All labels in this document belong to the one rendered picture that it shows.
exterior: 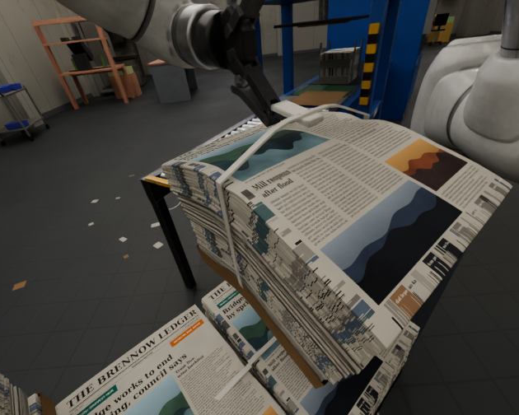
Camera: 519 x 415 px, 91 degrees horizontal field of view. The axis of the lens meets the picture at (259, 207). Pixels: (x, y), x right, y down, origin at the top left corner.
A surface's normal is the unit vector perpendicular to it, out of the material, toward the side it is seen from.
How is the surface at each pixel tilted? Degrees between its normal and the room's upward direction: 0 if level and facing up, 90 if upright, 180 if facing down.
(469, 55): 52
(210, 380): 1
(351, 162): 15
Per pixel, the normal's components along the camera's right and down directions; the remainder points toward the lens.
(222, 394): -0.11, -0.79
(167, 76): 0.09, 0.58
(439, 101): -1.00, 0.03
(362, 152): 0.06, -0.68
